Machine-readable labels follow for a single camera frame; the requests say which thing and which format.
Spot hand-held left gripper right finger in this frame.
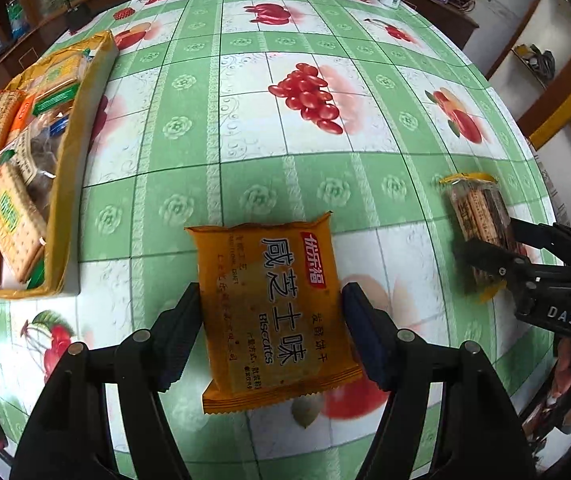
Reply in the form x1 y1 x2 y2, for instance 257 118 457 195
341 282 539 480

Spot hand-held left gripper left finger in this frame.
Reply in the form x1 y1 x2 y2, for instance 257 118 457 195
10 282 202 480

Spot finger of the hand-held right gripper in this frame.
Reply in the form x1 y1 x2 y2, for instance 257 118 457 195
508 216 571 267
458 238 571 297

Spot clear brown cracker packet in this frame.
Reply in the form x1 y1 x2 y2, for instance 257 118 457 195
438 172 523 303

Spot orange square biscuit packet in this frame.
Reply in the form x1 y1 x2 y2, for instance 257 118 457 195
186 211 363 415

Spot yellow green cracker packet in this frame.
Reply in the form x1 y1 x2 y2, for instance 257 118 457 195
18 55 86 116
0 162 49 286

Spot yellow cardboard box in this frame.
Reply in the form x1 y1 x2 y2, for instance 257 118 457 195
0 30 120 301

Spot clear plum snack packet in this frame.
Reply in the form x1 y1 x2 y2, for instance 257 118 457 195
0 115 69 206

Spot slim orange cracker packet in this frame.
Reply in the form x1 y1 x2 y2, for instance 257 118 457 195
8 95 36 136

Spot black yellow tool pile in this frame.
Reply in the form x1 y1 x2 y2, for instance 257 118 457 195
514 42 557 80

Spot green checked fruit tablecloth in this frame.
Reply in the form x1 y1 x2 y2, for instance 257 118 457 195
0 0 561 480

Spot small black box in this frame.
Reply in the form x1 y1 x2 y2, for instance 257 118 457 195
66 4 91 32

